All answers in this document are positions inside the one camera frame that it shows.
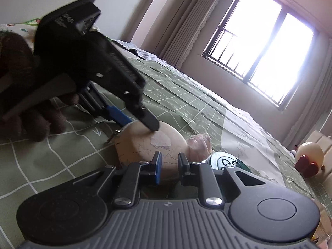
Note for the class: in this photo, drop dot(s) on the green round tin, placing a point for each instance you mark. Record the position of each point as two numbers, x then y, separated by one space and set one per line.
230 162

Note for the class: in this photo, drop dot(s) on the grey curtain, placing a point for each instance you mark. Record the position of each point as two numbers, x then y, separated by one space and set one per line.
313 96
197 23

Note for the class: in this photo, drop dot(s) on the white patterned cloth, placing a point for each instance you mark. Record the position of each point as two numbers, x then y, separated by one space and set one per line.
18 27

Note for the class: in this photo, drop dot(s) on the person's left hand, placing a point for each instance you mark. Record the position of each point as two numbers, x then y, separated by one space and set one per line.
33 124

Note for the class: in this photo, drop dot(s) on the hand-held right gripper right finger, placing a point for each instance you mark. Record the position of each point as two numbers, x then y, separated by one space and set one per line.
183 170

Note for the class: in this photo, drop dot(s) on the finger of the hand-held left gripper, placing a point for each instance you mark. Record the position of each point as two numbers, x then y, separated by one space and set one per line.
116 114
149 121

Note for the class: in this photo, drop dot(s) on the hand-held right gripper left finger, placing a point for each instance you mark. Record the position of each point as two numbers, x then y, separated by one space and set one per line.
157 168

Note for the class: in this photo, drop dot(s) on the beige round plush toy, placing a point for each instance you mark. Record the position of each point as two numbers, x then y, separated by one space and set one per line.
145 145

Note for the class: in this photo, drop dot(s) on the barred window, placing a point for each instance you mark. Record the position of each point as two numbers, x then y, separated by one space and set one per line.
262 46

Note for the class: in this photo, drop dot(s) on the pink crinkled wrapper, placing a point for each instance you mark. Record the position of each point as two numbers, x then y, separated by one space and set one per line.
198 145

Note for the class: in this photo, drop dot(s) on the cream padded headboard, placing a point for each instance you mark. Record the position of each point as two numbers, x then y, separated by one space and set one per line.
324 141

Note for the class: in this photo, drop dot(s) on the cream round plush red feet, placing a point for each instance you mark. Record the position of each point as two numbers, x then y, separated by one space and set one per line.
308 158

